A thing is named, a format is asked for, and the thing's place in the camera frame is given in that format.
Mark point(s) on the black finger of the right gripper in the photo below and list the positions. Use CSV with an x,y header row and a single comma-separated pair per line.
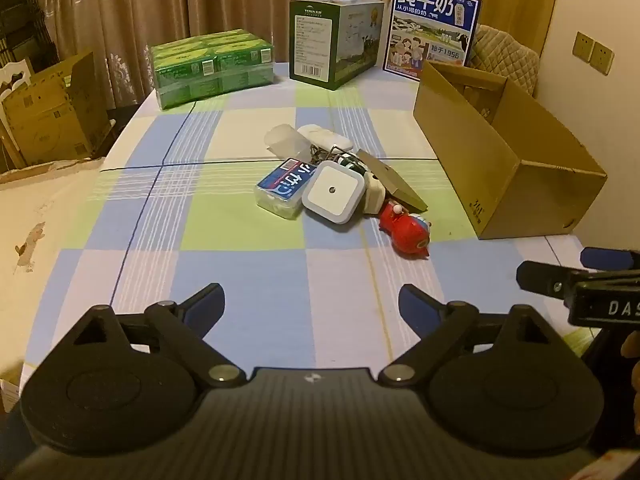
x,y
559,282
609,259

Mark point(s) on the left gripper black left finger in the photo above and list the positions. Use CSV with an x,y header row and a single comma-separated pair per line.
x,y
176,331

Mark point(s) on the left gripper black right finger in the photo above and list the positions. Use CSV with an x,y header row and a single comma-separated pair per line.
x,y
442,330

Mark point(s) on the red cartoon figure toy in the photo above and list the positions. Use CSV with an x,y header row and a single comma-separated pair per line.
x,y
410,233

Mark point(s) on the blue dental floss pick box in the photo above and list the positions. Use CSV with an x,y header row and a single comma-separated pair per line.
x,y
280,192

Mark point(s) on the green white tape roll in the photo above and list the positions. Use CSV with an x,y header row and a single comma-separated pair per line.
x,y
351,162

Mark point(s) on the translucent plastic cup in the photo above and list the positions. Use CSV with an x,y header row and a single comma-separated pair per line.
x,y
286,142

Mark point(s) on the white oblong plastic case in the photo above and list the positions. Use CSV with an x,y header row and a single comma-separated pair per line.
x,y
324,138

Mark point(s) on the white power plug adapter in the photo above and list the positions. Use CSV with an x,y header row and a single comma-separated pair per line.
x,y
374,194

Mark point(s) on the metal wire rack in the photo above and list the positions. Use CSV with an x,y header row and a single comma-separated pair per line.
x,y
337,153

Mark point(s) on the person's right hand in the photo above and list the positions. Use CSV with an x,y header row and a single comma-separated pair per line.
x,y
631,351

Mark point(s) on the open brown cardboard box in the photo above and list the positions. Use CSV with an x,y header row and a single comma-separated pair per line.
x,y
517,170

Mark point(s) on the checkered pastel tablecloth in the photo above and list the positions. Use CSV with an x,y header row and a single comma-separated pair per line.
x,y
173,208

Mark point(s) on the beige quilted chair cover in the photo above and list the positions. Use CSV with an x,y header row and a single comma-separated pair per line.
x,y
497,52

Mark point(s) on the cardboard boxes on floor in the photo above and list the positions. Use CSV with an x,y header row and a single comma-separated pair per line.
x,y
60,114

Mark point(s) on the green shrink-wrapped carton pack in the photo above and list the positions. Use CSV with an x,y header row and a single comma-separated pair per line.
x,y
200,67

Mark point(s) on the blue white milk box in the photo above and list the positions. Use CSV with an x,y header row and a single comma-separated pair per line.
x,y
423,31

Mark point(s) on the green white milk carton box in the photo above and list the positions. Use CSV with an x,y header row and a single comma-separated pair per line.
x,y
333,41

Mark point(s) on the brown curtain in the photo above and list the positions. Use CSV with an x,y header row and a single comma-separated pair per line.
x,y
121,33

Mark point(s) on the black stacked shelf rack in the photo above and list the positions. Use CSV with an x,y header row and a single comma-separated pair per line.
x,y
24,35

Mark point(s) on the wall socket pair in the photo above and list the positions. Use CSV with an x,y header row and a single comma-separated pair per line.
x,y
598,56

